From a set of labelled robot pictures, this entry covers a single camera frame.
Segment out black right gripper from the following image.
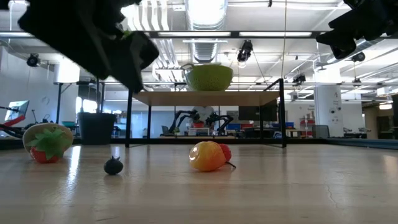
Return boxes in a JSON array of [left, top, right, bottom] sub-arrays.
[[315, 0, 398, 60]]

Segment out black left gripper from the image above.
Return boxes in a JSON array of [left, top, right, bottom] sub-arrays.
[[90, 0, 160, 93]]

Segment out green plastic colander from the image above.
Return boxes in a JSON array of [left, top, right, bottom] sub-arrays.
[[180, 63, 234, 92]]

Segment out red strawberry green leaves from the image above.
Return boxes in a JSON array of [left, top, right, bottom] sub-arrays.
[[26, 128, 73, 164]]

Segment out yellow-orange peach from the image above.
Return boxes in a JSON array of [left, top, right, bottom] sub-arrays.
[[188, 141, 237, 172]]

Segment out black ceiling spotlight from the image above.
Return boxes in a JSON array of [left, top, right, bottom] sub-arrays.
[[26, 53, 40, 68], [350, 50, 366, 63], [292, 73, 307, 85], [236, 39, 254, 63]]

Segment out green plant in black pot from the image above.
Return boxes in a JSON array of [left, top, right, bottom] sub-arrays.
[[77, 77, 118, 146]]

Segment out white building column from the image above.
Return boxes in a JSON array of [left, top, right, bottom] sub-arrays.
[[313, 85, 345, 138]]

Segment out wooden shelf riser black legs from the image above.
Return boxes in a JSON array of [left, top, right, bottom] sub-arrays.
[[125, 78, 287, 149]]

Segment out person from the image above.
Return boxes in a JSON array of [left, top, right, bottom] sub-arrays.
[[191, 105, 215, 124]]

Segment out dark blueberry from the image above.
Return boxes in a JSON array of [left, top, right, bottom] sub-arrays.
[[103, 156, 124, 175]]

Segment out grey chair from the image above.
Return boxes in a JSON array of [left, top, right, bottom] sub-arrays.
[[312, 124, 331, 139]]

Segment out tilted computer monitor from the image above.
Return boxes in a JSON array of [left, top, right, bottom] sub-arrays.
[[5, 100, 30, 122]]

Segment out red slanted bar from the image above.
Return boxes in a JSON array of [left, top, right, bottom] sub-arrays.
[[0, 114, 26, 132]]

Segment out black flat screen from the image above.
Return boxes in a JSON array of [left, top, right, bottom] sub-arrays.
[[238, 105, 279, 123]]

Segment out black metal workstation frame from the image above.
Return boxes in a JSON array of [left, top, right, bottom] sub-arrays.
[[53, 80, 108, 125]]

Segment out silver ventilation duct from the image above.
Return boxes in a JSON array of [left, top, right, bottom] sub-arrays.
[[184, 0, 229, 65]]

